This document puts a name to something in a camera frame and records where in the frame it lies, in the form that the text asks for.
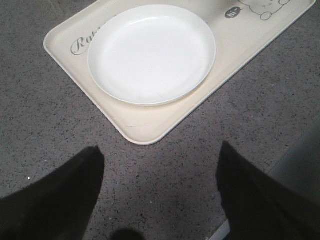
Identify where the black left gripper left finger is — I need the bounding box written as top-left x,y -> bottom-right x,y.
0,146 -> 105,240

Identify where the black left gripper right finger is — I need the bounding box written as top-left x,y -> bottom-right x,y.
216,141 -> 320,240

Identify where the white round plate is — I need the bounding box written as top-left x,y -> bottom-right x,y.
87,4 -> 217,106

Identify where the cream rabbit serving tray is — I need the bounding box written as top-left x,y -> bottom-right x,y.
43,0 -> 314,145

